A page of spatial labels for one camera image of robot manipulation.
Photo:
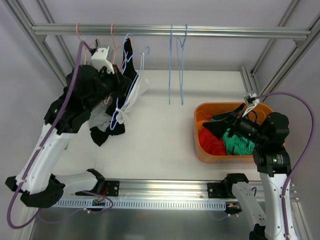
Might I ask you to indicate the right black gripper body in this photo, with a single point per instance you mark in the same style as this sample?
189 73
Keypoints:
233 124

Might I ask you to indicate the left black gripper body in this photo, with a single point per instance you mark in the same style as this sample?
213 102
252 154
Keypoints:
116 81

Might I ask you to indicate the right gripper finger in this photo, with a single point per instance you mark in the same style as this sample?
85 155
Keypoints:
218 128
225 115

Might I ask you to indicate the red tank top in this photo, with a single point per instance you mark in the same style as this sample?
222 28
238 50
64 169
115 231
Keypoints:
210 144

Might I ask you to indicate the white tank top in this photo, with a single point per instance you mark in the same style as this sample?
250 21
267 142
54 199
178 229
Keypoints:
140 85

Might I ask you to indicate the green tank top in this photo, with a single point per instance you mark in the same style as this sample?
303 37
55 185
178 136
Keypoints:
237 145

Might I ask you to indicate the blue hanger of white top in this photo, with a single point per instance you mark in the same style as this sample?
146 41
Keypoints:
136 61

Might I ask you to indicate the blue hanger of red top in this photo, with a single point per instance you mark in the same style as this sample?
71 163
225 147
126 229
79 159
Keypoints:
180 45

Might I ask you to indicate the blue hanger of green top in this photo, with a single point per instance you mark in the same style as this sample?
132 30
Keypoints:
170 64

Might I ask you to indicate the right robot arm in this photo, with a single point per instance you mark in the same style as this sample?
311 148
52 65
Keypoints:
275 222

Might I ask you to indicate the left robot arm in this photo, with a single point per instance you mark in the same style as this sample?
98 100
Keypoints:
86 88

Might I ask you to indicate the black tank top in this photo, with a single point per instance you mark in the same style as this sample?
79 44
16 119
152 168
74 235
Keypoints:
115 129

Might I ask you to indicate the pink hanger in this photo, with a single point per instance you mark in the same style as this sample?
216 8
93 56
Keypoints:
88 48
115 47

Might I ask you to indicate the grey tank top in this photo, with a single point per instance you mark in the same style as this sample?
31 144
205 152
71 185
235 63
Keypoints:
99 118

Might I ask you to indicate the orange plastic basket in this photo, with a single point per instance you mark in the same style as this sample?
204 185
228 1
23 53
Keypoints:
262 107

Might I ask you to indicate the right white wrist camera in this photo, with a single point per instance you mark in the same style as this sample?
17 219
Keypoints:
251 101

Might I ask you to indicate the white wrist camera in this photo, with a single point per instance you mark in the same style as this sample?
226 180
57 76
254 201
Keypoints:
100 59
251 101

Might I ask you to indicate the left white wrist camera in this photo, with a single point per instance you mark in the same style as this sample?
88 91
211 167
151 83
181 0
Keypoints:
100 59

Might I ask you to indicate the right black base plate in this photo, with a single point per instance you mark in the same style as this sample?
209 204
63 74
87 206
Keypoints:
219 190

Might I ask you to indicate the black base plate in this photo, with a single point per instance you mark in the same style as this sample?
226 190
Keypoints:
219 190
109 188

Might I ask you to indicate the aluminium hanging rail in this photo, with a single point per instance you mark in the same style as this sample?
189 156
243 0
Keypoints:
87 29

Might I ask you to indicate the aluminium front rail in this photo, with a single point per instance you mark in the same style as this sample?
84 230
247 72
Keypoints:
164 189

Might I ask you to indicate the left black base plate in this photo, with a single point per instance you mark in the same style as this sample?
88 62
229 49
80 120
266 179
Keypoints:
109 188

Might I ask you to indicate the aluminium frame posts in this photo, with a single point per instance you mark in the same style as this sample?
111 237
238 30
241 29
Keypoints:
210 64

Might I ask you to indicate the white slotted cable duct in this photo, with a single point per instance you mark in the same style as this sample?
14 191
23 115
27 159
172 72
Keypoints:
141 204

